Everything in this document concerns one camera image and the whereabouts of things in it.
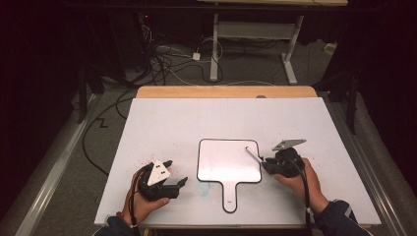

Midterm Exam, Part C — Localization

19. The metal floor rail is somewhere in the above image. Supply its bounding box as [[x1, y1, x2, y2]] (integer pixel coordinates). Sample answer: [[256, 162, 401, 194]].
[[14, 92, 102, 236], [323, 94, 409, 236]]

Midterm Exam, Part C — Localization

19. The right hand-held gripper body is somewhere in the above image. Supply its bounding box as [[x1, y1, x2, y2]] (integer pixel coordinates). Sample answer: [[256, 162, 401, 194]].
[[264, 139, 308, 179]]

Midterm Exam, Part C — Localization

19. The person's right hand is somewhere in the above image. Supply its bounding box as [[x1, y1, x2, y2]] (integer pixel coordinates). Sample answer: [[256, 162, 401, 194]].
[[272, 157, 325, 214]]

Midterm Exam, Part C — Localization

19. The tangle of black cables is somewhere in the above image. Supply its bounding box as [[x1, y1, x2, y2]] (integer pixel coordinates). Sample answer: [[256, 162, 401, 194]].
[[124, 13, 227, 89]]

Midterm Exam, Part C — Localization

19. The white paddle whiteboard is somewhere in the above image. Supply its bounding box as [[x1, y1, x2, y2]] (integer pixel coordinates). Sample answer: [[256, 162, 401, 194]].
[[196, 138, 263, 214]]

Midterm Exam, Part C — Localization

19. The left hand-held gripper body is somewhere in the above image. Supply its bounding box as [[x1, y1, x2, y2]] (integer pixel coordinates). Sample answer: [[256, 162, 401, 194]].
[[137, 159, 182, 202]]

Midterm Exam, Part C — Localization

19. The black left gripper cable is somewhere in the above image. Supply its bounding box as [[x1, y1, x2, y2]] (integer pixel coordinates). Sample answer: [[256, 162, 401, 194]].
[[128, 163, 155, 236]]

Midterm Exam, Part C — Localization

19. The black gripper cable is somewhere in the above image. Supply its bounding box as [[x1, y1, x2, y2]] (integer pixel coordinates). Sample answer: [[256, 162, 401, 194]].
[[289, 153, 314, 236], [128, 163, 155, 236]]

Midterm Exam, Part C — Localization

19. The wooden table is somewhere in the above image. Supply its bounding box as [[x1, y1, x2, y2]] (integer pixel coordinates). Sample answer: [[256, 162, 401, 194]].
[[135, 86, 319, 99]]

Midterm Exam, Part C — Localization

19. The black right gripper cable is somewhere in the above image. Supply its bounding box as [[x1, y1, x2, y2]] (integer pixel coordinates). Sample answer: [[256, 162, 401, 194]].
[[289, 153, 314, 236]]

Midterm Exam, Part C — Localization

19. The large white cover sheet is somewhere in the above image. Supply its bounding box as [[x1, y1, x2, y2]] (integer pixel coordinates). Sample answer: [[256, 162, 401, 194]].
[[93, 97, 383, 228]]

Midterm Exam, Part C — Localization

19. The long black floor cable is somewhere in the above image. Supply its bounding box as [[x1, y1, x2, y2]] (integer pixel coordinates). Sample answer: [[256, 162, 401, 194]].
[[81, 87, 139, 176]]

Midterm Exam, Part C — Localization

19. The person's left hand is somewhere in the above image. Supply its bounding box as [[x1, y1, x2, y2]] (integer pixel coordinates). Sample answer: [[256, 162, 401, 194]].
[[122, 163, 171, 228]]

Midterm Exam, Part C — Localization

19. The red wristband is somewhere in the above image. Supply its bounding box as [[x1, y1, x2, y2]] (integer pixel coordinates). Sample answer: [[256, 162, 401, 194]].
[[115, 211, 139, 229]]

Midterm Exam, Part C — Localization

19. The white desk frame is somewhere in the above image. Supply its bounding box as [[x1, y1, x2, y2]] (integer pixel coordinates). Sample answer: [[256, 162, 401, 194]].
[[196, 0, 349, 86]]

